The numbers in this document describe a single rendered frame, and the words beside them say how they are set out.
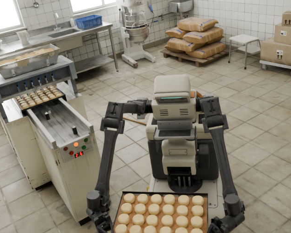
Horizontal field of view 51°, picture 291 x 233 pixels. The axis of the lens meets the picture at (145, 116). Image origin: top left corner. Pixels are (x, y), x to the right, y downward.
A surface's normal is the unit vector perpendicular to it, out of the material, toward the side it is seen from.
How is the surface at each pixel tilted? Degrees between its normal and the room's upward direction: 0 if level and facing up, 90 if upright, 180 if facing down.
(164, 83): 43
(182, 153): 99
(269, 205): 0
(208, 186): 1
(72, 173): 90
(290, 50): 89
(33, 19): 90
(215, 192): 1
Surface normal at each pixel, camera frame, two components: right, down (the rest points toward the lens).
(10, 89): 0.55, 0.34
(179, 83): -0.21, -0.30
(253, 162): -0.13, -0.87
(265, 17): -0.82, 0.37
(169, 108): -0.14, 0.62
